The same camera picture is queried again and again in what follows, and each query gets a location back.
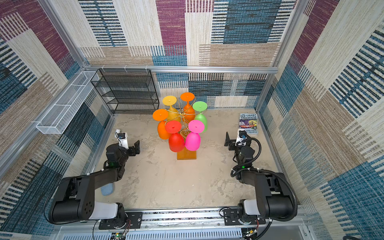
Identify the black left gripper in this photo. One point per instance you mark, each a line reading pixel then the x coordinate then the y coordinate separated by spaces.
pixel 133 153

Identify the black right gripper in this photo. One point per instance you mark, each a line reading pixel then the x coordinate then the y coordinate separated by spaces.
pixel 231 143

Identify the pink plastic wine glass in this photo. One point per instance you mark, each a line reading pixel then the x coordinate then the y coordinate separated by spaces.
pixel 193 140

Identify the red plastic wine glass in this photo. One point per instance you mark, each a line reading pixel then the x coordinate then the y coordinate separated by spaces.
pixel 176 140

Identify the green plastic wine glass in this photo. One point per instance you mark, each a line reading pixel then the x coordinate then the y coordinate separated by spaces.
pixel 201 107

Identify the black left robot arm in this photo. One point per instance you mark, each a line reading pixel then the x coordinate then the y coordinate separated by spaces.
pixel 74 200

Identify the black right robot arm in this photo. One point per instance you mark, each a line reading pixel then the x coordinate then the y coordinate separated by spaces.
pixel 275 197

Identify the orange front wine glass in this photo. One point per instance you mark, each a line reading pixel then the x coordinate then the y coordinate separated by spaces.
pixel 161 116

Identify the orange wine glass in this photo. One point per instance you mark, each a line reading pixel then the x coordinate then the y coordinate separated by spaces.
pixel 188 111
pixel 161 116

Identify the orange back wine glass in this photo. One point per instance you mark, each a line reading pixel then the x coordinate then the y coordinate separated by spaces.
pixel 188 111

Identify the yellow plastic wine glass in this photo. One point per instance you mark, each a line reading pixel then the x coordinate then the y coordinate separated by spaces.
pixel 173 114

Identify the colourful story book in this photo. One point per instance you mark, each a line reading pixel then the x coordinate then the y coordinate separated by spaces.
pixel 249 123

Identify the black mesh shelf unit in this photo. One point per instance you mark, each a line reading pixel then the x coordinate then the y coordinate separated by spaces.
pixel 130 91

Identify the blue sponge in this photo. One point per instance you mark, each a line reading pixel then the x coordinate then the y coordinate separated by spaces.
pixel 108 189

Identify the gold wire glass rack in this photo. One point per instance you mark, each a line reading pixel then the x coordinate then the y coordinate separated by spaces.
pixel 185 154

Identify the white wire wall basket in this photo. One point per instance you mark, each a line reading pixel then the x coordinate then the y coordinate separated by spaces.
pixel 59 116

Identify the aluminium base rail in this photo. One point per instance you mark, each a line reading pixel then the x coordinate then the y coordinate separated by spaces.
pixel 190 224

